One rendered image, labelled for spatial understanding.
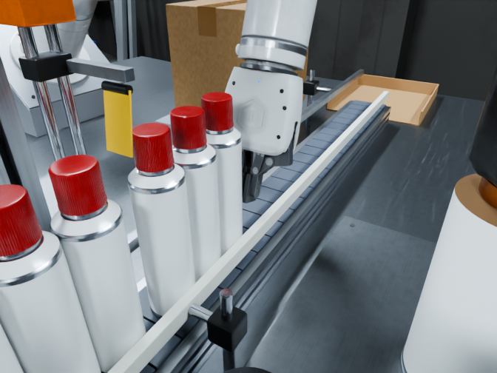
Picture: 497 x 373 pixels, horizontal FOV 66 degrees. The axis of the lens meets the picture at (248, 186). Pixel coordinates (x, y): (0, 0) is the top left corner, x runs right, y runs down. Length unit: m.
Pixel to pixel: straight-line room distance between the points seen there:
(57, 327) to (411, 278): 0.38
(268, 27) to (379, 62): 2.47
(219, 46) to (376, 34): 2.08
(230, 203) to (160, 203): 0.12
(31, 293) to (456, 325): 0.29
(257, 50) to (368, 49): 2.49
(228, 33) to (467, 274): 0.72
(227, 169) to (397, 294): 0.24
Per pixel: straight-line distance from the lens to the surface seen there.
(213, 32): 0.93
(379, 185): 0.79
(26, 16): 0.34
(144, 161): 0.34
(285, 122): 0.47
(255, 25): 0.48
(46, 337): 0.32
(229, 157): 0.42
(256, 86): 0.48
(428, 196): 0.79
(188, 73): 1.00
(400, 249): 0.55
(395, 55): 2.88
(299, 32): 0.48
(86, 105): 1.15
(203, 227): 0.41
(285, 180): 0.67
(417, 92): 1.41
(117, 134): 0.34
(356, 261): 0.51
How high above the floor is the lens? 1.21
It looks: 30 degrees down
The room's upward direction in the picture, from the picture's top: straight up
